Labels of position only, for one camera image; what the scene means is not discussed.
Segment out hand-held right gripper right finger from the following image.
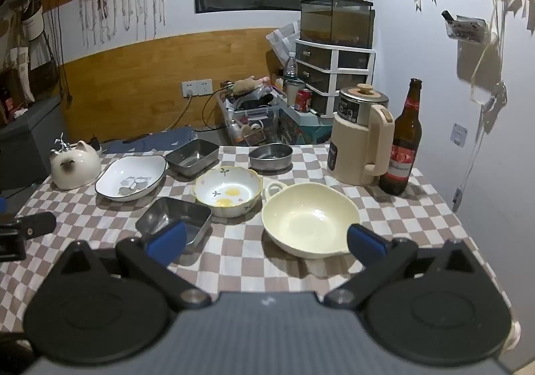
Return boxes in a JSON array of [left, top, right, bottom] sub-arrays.
[[324, 223, 481, 311]]

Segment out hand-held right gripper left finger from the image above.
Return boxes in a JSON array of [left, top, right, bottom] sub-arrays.
[[54, 219, 212, 311]]

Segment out steel rectangular container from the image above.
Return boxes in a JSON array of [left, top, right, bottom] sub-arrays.
[[134, 196, 213, 255], [165, 138, 221, 180]]

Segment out flower print bowl yellow rim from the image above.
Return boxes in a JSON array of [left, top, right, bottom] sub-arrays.
[[192, 166, 264, 218]]

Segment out white bowl with blue rim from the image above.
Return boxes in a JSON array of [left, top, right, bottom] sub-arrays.
[[95, 154, 168, 203]]

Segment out round steel bowl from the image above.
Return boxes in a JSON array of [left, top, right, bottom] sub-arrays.
[[248, 143, 294, 173]]

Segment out brown white checkered tablecloth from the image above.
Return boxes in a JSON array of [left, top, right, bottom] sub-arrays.
[[0, 143, 523, 375]]

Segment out grey storage box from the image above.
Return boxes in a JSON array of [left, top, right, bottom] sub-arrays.
[[0, 96, 70, 192]]

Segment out white cat-shaped ceramic jar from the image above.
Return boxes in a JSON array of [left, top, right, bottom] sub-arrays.
[[49, 132, 102, 191]]

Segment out cream electric soy milk maker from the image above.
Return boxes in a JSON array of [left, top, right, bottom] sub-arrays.
[[327, 83, 396, 187]]

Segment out brown beer bottle red label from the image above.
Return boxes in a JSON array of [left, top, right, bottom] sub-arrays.
[[379, 78, 424, 197]]

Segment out teal patterned box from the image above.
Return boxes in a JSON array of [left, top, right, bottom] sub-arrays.
[[278, 105, 335, 146]]

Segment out clear plastic storage box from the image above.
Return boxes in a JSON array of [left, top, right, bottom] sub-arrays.
[[216, 101, 285, 147]]

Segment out red drink can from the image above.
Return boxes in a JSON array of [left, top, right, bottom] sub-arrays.
[[295, 88, 314, 112]]

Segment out white tin can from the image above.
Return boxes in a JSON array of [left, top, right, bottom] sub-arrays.
[[286, 80, 307, 108]]

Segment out brown plush toy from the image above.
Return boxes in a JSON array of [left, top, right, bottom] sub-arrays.
[[232, 75, 260, 96]]

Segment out white plastic drawer unit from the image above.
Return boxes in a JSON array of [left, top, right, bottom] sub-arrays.
[[295, 39, 375, 116]]

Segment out white hanging pot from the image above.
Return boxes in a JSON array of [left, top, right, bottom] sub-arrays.
[[21, 0, 44, 41]]

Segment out clear plastic water bottle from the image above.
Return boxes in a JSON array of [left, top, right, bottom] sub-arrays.
[[283, 52, 298, 93]]

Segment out white paper sheets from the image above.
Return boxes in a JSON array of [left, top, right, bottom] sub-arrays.
[[266, 21, 301, 66]]

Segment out dark glass fish tank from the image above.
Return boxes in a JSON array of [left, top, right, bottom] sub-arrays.
[[300, 0, 375, 49]]

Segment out yellowish power cable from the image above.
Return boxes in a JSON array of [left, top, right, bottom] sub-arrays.
[[167, 94, 193, 131]]

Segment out black power cable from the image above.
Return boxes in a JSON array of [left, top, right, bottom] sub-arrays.
[[203, 86, 230, 130]]

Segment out white wall switch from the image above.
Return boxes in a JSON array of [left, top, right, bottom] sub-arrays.
[[450, 123, 468, 147]]

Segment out white wall socket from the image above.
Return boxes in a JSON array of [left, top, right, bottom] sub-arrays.
[[181, 79, 213, 98]]

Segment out clear wall-mounted holder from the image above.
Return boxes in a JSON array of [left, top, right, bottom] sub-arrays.
[[442, 10, 492, 43]]

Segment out white fabric strap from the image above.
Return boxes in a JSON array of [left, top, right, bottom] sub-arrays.
[[470, 0, 510, 105]]

